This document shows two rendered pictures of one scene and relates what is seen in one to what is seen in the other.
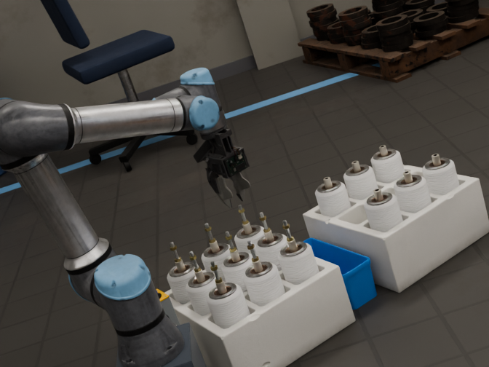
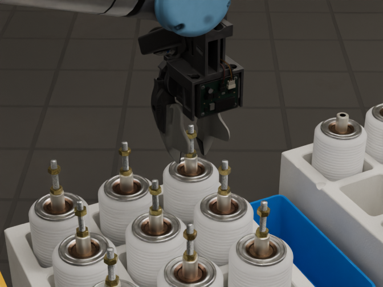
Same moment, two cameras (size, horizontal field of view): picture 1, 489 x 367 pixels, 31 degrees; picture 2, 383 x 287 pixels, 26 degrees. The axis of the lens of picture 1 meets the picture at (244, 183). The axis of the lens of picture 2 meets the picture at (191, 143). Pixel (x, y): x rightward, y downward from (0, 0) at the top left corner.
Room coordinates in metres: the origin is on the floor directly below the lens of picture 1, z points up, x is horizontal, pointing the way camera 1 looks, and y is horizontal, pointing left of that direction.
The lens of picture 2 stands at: (1.20, 0.04, 1.05)
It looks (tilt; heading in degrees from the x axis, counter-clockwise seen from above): 32 degrees down; 359
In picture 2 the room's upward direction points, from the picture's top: straight up
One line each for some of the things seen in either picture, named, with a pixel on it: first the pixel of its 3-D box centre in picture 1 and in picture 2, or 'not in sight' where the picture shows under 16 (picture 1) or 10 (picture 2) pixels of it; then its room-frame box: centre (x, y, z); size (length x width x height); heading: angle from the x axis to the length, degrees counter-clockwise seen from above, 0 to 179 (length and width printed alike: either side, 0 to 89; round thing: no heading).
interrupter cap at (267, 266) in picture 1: (258, 269); (190, 273); (2.10, 0.04, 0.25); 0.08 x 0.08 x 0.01
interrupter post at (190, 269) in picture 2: (257, 266); (190, 266); (2.10, 0.04, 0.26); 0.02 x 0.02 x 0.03
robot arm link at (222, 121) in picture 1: (212, 121); not in sight; (2.09, 0.03, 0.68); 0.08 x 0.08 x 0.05
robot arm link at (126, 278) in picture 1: (126, 290); not in sight; (1.78, 0.32, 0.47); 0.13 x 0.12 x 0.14; 30
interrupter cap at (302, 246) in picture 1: (293, 249); (261, 249); (2.15, -0.07, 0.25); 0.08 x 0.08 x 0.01
